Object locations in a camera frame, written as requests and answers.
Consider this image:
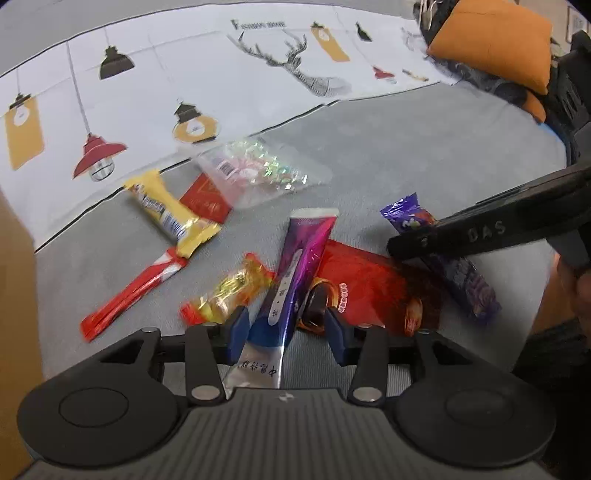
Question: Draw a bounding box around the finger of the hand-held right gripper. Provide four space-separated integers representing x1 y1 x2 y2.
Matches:
387 220 467 263

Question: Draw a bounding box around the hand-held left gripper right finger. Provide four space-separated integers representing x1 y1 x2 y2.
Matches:
324 308 481 407

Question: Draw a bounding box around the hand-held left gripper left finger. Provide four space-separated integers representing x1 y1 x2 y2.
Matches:
95 305 251 407

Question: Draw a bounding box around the purple chocolate bar wrapper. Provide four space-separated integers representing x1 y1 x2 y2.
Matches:
379 193 502 325

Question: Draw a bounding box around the purple foil tube packet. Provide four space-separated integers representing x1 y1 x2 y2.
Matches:
221 208 341 398

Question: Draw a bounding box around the person's right hand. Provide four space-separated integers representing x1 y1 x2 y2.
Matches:
556 258 591 324

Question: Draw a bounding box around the orange gold candy packet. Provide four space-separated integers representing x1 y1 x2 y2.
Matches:
180 252 276 329

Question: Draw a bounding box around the red snack bag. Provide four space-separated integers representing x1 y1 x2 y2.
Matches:
295 240 445 339

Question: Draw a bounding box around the small orange pillow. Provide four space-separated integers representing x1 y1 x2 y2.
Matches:
524 91 548 123

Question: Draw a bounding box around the red white stick packet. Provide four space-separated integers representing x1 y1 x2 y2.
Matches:
80 247 188 343

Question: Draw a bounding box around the flat red packet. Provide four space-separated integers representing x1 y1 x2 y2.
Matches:
179 172 232 225

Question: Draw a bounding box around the dark cloth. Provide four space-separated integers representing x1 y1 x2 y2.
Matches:
450 58 529 104

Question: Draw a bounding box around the yellow candy bar packet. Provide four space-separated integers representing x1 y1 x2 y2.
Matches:
123 169 221 260

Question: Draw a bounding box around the person's dark clothing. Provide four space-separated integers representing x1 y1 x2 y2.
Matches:
512 318 591 467

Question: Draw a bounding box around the clear plastic candy bag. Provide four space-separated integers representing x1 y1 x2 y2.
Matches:
193 137 334 212

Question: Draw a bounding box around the large orange pillow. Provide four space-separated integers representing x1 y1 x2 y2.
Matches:
427 0 553 95

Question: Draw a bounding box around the brown cardboard box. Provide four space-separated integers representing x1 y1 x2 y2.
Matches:
0 188 45 480

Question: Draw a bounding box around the printed white blanket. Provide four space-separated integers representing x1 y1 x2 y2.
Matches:
0 7 462 254

